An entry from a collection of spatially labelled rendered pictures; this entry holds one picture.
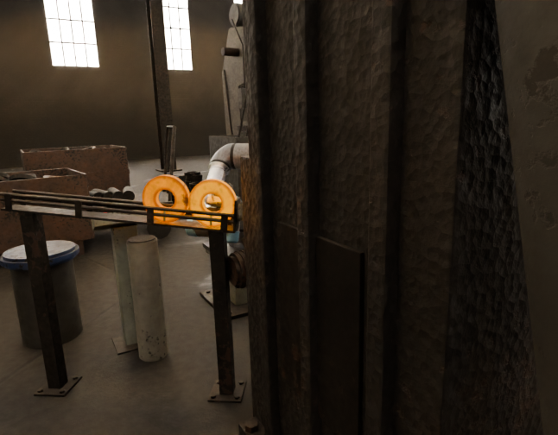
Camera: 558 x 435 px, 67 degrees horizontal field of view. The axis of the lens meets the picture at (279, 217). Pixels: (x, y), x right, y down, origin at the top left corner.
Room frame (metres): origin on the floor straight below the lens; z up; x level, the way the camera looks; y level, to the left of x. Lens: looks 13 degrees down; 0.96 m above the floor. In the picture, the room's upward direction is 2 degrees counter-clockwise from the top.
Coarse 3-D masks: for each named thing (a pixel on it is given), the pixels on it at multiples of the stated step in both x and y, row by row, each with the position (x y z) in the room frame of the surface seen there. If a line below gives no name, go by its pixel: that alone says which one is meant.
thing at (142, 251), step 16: (128, 240) 1.63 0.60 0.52; (144, 240) 1.62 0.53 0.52; (128, 256) 1.62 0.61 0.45; (144, 256) 1.60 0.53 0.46; (144, 272) 1.60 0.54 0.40; (160, 272) 1.66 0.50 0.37; (144, 288) 1.59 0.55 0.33; (160, 288) 1.64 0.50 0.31; (144, 304) 1.59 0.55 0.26; (160, 304) 1.63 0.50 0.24; (144, 320) 1.59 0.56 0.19; (160, 320) 1.62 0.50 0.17; (144, 336) 1.59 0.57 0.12; (160, 336) 1.62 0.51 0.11; (144, 352) 1.60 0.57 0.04; (160, 352) 1.61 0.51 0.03
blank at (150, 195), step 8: (160, 176) 1.38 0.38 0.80; (168, 176) 1.38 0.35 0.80; (152, 184) 1.38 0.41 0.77; (160, 184) 1.38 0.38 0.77; (168, 184) 1.37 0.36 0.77; (176, 184) 1.37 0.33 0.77; (184, 184) 1.39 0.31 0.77; (144, 192) 1.38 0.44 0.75; (152, 192) 1.38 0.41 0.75; (176, 192) 1.37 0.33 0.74; (184, 192) 1.37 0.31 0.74; (144, 200) 1.38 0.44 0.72; (152, 200) 1.38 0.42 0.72; (176, 200) 1.37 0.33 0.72; (184, 200) 1.37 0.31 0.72; (176, 208) 1.37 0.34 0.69; (184, 208) 1.37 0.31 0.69
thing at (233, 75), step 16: (240, 16) 7.23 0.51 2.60; (240, 32) 7.09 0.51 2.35; (224, 48) 7.01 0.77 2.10; (240, 48) 7.11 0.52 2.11; (224, 64) 7.59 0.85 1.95; (240, 64) 7.13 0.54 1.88; (224, 80) 7.56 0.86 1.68; (240, 80) 7.15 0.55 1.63; (224, 96) 7.64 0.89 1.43; (240, 96) 6.75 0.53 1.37; (240, 112) 7.22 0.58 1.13
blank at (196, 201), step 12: (204, 180) 1.37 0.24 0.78; (216, 180) 1.36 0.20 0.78; (192, 192) 1.37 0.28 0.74; (204, 192) 1.36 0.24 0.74; (216, 192) 1.36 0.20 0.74; (228, 192) 1.35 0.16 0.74; (192, 204) 1.37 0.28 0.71; (204, 204) 1.39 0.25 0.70; (228, 204) 1.35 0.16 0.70; (204, 216) 1.36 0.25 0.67; (216, 216) 1.36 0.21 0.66
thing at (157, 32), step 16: (160, 0) 9.20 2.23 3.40; (160, 16) 9.18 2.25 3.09; (160, 32) 9.17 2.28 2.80; (160, 48) 9.16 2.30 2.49; (160, 64) 9.14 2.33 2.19; (160, 80) 9.13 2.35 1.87; (160, 96) 9.11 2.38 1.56; (160, 112) 9.10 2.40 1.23; (160, 128) 9.38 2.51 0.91; (160, 144) 9.37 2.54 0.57; (160, 160) 9.37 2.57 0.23
